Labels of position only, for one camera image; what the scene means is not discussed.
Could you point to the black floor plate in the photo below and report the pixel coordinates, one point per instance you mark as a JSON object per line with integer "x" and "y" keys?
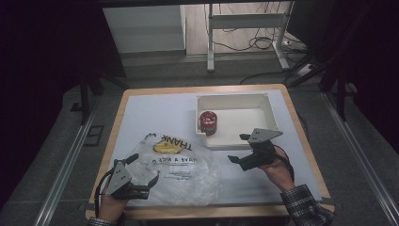
{"x": 94, "y": 135}

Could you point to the aluminium rail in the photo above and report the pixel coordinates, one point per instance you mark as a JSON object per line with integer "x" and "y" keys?
{"x": 360, "y": 157}
{"x": 62, "y": 175}

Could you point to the black stand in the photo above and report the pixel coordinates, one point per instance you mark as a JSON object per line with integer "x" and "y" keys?
{"x": 340, "y": 94}
{"x": 84, "y": 100}

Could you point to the wooden table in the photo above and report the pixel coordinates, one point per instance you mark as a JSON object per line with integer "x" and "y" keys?
{"x": 204, "y": 213}

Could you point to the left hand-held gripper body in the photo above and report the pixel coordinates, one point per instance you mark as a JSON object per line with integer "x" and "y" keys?
{"x": 117, "y": 182}

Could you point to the white power strip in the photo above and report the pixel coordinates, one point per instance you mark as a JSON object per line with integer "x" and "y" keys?
{"x": 306, "y": 70}

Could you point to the white plastic bin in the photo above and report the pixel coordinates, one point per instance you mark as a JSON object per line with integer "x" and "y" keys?
{"x": 241, "y": 121}

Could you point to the person's right hand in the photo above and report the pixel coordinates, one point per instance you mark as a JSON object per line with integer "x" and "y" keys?
{"x": 280, "y": 172}

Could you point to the yellow banana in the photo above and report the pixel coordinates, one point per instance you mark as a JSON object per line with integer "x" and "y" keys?
{"x": 166, "y": 147}

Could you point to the white table mat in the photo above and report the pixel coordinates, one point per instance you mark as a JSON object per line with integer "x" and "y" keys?
{"x": 163, "y": 113}

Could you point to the white cabinet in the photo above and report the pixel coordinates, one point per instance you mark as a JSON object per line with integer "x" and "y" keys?
{"x": 144, "y": 28}

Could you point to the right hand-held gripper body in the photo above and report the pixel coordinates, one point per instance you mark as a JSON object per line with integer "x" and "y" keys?
{"x": 260, "y": 157}

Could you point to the clear printed plastic bag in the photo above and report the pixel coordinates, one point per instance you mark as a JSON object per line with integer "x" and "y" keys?
{"x": 188, "y": 185}

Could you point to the red can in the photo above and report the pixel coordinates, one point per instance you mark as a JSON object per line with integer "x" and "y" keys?
{"x": 208, "y": 123}

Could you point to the person's left hand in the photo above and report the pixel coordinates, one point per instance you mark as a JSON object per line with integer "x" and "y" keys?
{"x": 111, "y": 207}

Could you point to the white metal desk frame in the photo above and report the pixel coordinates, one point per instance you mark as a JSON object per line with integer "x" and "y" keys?
{"x": 247, "y": 20}

